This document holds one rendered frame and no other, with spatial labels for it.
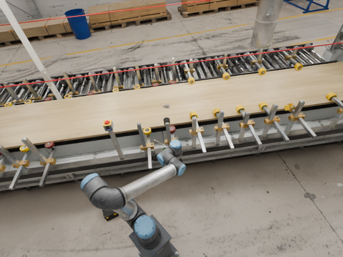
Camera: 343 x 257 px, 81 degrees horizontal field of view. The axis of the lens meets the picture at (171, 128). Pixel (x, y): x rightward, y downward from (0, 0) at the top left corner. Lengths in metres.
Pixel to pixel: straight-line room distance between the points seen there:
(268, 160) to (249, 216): 0.86
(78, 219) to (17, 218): 0.78
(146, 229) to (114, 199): 0.55
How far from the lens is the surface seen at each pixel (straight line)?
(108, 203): 1.16
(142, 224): 1.65
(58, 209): 3.04
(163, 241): 1.87
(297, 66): 3.13
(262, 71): 2.89
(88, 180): 1.23
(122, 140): 2.30
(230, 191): 2.73
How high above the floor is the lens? 2.41
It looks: 47 degrees down
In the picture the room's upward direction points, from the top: 6 degrees counter-clockwise
